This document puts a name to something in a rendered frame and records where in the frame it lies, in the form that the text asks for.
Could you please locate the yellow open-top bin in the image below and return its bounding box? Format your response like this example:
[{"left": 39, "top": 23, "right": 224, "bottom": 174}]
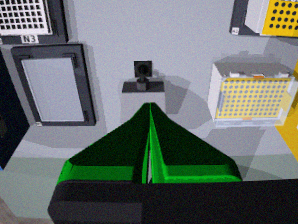
[{"left": 275, "top": 60, "right": 298, "bottom": 161}]

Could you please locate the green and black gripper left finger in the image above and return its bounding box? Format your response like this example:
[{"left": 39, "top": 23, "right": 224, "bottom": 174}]
[{"left": 56, "top": 103, "right": 150, "bottom": 185}]

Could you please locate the blue open-top bin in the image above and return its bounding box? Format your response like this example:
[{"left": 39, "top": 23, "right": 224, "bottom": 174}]
[{"left": 0, "top": 49, "right": 30, "bottom": 171}]

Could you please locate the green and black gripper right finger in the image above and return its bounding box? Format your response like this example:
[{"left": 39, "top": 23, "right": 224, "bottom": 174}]
[{"left": 150, "top": 102, "right": 243, "bottom": 183}]

